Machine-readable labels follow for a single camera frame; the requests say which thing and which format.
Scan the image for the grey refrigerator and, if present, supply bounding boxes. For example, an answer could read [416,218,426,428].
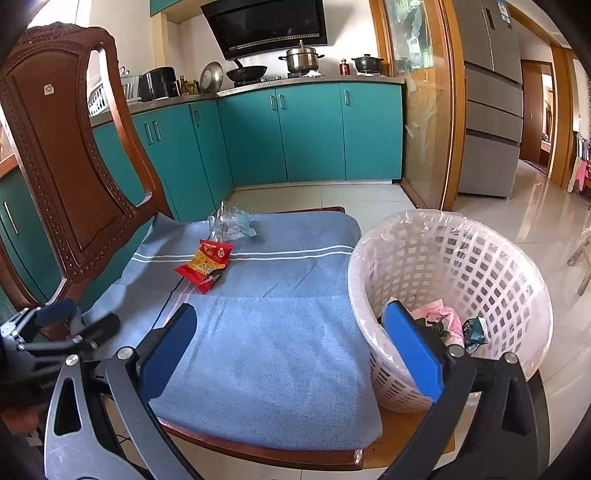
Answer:
[455,0,526,200]

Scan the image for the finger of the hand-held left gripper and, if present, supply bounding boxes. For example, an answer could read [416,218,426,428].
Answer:
[35,298,77,326]
[68,313,122,357]

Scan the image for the black lidded pot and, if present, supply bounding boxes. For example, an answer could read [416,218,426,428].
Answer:
[351,54,383,75]

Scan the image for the wooden framed glass door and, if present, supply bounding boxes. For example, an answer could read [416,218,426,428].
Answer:
[369,0,464,212]

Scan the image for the steel pan lid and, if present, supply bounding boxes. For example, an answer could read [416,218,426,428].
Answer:
[199,61,226,95]

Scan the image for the white dish rack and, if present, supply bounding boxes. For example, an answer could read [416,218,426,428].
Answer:
[87,73,142,117]

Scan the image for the white plastic lattice basket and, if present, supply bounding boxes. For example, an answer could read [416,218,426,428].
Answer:
[346,209,554,413]

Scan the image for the brown wooden chair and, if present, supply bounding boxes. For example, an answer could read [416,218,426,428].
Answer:
[0,25,455,472]

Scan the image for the hanging pink cloth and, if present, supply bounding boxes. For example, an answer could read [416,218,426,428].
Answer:
[568,158,589,195]

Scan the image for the clear crumpled plastic wrap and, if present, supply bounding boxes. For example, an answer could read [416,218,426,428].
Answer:
[208,200,258,242]

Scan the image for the teal kitchen cabinets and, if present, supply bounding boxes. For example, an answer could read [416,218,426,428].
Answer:
[0,80,407,306]

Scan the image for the wooden furniture leg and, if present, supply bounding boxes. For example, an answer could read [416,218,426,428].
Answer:
[566,230,591,297]

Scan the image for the red snack packet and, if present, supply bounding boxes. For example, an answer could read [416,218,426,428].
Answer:
[174,239,236,295]

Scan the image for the pink plastic bag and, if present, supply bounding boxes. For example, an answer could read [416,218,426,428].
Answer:
[410,299,464,346]

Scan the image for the black air fryer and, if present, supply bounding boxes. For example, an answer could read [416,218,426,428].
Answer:
[138,66,179,103]

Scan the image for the black range hood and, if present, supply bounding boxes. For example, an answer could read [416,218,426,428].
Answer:
[200,0,329,61]

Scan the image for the blue striped towel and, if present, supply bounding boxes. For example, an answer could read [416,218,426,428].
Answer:
[82,210,384,452]

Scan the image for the green foil wrapper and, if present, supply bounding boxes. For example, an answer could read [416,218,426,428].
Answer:
[461,317,489,356]

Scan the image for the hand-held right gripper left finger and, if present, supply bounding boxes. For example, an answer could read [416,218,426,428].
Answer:
[44,303,204,480]

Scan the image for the grey kitchen countertop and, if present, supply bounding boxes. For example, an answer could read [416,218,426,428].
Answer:
[89,74,407,129]

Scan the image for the black wok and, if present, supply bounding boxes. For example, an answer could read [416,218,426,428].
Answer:
[225,65,269,85]

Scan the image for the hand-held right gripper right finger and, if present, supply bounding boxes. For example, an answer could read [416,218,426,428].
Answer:
[381,299,539,480]

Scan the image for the stainless steel pot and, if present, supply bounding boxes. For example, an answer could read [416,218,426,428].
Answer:
[278,40,325,75]

